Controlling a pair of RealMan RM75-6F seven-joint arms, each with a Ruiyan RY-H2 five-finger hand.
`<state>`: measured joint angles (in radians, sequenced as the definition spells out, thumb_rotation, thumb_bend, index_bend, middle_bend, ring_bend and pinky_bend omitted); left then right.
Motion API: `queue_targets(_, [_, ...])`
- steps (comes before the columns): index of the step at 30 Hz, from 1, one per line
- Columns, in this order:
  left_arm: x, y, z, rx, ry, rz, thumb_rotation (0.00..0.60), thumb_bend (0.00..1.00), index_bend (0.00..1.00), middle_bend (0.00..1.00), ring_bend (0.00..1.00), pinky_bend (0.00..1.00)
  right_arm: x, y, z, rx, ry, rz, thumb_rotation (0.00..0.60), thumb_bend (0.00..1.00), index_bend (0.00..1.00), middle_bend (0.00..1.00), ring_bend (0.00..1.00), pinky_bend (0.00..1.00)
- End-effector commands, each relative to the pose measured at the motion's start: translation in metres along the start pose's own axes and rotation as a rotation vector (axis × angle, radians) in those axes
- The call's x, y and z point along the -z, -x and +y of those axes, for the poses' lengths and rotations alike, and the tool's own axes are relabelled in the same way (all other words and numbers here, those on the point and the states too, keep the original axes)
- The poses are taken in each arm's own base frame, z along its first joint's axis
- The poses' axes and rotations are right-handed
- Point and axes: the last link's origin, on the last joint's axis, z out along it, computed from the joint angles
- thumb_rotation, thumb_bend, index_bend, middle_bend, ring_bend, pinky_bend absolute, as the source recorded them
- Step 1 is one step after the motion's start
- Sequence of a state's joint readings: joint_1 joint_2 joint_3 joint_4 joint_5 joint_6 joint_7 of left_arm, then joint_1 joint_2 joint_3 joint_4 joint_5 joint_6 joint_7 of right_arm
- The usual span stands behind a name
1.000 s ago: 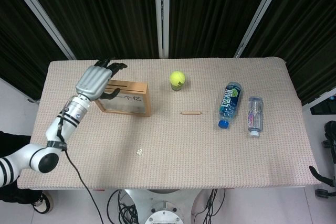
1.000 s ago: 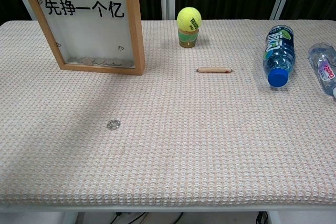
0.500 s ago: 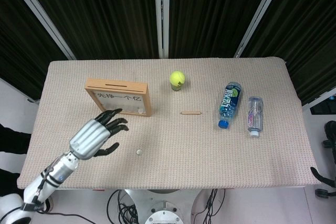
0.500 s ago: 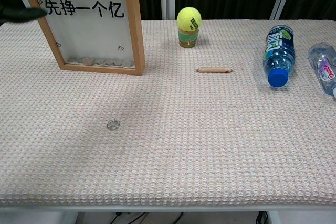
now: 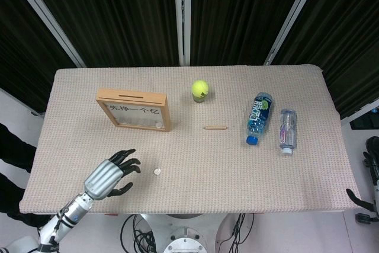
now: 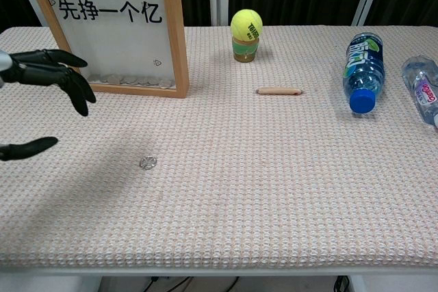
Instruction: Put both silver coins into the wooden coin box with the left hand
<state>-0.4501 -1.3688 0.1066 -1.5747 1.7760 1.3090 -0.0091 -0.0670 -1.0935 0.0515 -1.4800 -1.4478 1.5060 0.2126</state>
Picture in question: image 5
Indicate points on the blue label drink bottle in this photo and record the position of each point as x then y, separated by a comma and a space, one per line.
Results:
259, 116

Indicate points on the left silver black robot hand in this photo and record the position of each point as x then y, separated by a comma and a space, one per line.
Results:
102, 179

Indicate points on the wooden coin box frame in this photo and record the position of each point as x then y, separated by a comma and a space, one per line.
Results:
130, 96

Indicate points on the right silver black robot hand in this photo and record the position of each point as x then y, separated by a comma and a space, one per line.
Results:
364, 204

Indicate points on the black pleated curtain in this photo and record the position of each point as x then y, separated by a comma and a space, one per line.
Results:
242, 13
23, 42
349, 42
112, 13

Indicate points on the beige woven table cloth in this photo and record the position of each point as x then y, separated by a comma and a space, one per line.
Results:
207, 170

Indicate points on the thin wooden stick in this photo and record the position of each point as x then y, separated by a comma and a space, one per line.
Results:
215, 127

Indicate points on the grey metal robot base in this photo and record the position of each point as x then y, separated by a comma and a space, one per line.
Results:
183, 235

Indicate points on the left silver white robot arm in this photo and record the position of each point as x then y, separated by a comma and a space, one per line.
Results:
74, 210

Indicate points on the white frame post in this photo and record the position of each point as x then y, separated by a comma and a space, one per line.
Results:
45, 13
296, 13
177, 13

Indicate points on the person in black clothes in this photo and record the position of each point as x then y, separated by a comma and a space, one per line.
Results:
12, 152

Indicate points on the dark screen panel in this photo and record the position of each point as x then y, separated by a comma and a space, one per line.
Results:
365, 121

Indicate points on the clear plastic water bottle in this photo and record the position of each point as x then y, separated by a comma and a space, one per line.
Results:
288, 130

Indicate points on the silver coin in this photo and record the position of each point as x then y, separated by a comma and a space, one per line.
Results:
157, 172

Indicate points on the black caster wheel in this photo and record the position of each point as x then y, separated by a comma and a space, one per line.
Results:
364, 218

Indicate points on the yellow tennis ball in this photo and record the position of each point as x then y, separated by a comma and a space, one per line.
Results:
199, 87

